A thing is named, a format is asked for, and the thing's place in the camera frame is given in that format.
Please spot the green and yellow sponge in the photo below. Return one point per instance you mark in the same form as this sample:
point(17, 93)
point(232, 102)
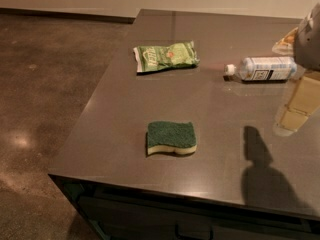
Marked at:
point(171, 137)

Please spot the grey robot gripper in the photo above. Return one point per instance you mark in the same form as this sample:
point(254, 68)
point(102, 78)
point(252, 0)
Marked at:
point(308, 50)

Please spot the green jalapeno chip bag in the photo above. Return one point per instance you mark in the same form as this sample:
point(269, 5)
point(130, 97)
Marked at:
point(157, 58)

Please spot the clear plastic water bottle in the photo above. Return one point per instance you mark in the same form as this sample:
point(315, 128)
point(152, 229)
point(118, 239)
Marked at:
point(253, 69)

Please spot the dark cabinet drawer front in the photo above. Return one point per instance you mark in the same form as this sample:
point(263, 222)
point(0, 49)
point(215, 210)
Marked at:
point(125, 216)

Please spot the yellow snack bag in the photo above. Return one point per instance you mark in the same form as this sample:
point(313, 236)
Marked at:
point(285, 46)

